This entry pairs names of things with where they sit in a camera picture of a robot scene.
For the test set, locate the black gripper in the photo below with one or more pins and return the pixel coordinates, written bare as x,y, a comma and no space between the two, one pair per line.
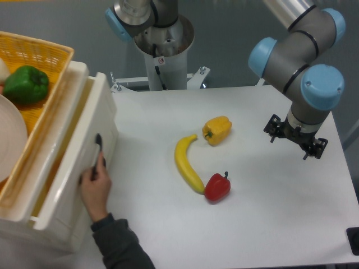
313,147

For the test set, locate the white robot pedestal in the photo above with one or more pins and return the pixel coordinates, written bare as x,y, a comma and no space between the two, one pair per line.
165,54

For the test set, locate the yellow woven basket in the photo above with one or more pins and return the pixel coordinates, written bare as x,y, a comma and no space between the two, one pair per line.
37,68

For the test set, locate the yellow bell pepper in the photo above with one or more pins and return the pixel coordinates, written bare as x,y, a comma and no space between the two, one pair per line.
216,130

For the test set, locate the red bell pepper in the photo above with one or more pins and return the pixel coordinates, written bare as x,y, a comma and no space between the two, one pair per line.
217,187

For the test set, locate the black table corner device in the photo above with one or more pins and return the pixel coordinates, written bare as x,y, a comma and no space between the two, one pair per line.
353,238

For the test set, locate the white plate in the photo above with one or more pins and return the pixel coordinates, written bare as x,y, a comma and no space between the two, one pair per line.
13,137

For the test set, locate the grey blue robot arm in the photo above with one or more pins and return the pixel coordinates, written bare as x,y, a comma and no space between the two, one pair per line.
314,90

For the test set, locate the green bell pepper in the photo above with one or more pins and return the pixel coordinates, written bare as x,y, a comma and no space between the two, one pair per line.
27,85

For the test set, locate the yellow banana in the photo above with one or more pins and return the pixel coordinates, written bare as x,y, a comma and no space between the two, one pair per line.
183,165

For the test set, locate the dark grey sleeved forearm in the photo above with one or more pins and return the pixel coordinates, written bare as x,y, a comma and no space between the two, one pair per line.
119,245

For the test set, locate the person's hand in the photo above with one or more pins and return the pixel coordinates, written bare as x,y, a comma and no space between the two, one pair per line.
94,188

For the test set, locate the white onion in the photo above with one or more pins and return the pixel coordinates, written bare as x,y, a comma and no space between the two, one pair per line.
4,72

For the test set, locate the white drawer cabinet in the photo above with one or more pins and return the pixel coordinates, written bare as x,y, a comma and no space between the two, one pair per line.
41,201

